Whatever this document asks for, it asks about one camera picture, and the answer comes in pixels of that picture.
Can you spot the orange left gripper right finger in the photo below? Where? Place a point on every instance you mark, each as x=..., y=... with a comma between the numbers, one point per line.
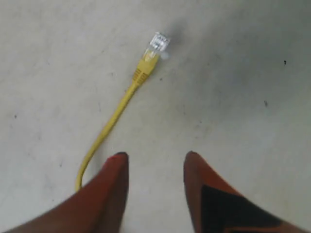
x=216, y=207

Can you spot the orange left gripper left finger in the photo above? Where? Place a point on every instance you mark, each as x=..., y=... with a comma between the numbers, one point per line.
x=98, y=207

